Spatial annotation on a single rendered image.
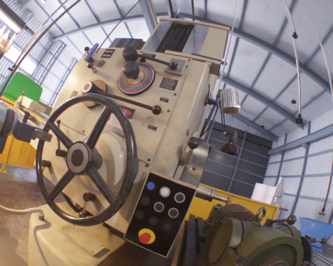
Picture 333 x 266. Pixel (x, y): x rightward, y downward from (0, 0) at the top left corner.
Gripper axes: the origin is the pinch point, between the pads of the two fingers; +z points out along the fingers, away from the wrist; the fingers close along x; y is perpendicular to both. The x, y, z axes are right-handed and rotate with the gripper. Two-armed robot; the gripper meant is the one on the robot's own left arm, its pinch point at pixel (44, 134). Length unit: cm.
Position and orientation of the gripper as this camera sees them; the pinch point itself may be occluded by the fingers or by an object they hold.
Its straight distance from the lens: 58.1
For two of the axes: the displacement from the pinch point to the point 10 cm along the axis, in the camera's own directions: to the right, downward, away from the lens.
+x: -9.1, -3.4, 2.5
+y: 3.8, -9.1, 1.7
